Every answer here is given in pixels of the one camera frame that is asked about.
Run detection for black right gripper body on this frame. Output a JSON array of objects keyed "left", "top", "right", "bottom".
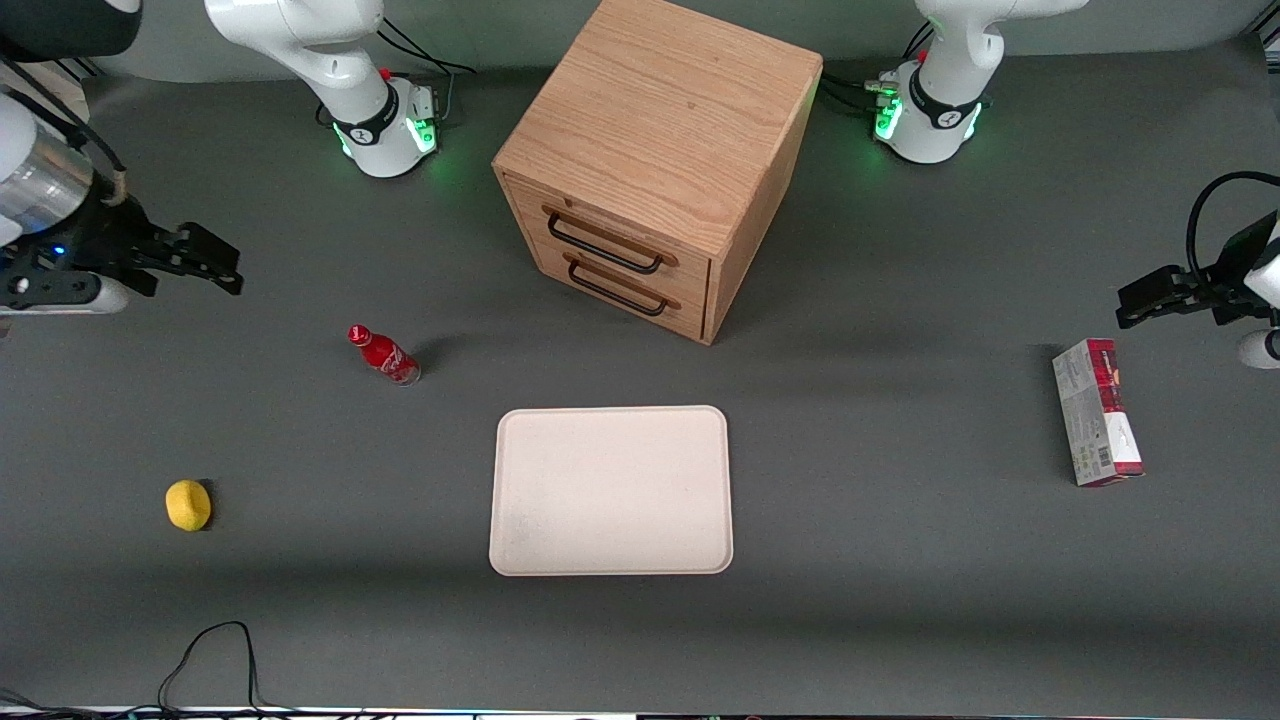
[{"left": 0, "top": 195, "right": 169, "bottom": 309}]

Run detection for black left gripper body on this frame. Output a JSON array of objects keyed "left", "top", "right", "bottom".
[{"left": 1185, "top": 238, "right": 1276, "bottom": 327}]

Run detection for wooden drawer with keyhole dot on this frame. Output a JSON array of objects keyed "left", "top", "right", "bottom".
[{"left": 505, "top": 178, "right": 713, "bottom": 301}]

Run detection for black metal drawer handle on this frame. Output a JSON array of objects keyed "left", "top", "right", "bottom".
[
  {"left": 566, "top": 258, "right": 671, "bottom": 318},
  {"left": 546, "top": 210, "right": 665, "bottom": 276}
]

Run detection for yellow lemon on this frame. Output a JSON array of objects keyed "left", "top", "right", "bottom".
[{"left": 165, "top": 479, "right": 213, "bottom": 532}]

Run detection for black cable loop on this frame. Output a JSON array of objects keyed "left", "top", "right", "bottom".
[{"left": 0, "top": 621, "right": 301, "bottom": 717}]

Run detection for black right base cables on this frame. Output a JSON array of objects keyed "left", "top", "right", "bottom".
[{"left": 372, "top": 15, "right": 479, "bottom": 129}]

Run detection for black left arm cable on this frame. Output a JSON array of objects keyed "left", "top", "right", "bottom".
[{"left": 1186, "top": 171, "right": 1280, "bottom": 293}]

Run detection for black base cables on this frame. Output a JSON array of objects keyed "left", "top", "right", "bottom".
[
  {"left": 372, "top": 15, "right": 479, "bottom": 129},
  {"left": 818, "top": 22, "right": 939, "bottom": 119}
]

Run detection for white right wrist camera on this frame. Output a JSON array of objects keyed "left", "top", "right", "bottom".
[{"left": 0, "top": 275, "right": 131, "bottom": 317}]

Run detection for black left base cables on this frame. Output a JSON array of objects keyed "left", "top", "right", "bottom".
[{"left": 818, "top": 22, "right": 939, "bottom": 119}]

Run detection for red cola bottle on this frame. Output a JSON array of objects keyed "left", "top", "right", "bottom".
[{"left": 346, "top": 323, "right": 422, "bottom": 387}]

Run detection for wooden drawer cabinet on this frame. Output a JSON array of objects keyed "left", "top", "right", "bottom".
[{"left": 492, "top": 0, "right": 824, "bottom": 346}]

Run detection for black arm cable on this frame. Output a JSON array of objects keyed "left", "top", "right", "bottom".
[
  {"left": 1186, "top": 171, "right": 1280, "bottom": 293},
  {"left": 0, "top": 55, "right": 131, "bottom": 206}
]

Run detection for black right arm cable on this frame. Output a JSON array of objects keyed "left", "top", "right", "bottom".
[{"left": 0, "top": 55, "right": 131, "bottom": 206}]

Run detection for plain wooden drawer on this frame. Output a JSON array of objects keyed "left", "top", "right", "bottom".
[{"left": 520, "top": 232, "right": 709, "bottom": 341}]

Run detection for beige plastic tray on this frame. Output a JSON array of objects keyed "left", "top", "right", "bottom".
[{"left": 488, "top": 405, "right": 735, "bottom": 577}]

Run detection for grey and red carton box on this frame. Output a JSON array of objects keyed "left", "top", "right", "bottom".
[{"left": 1052, "top": 338, "right": 1145, "bottom": 488}]

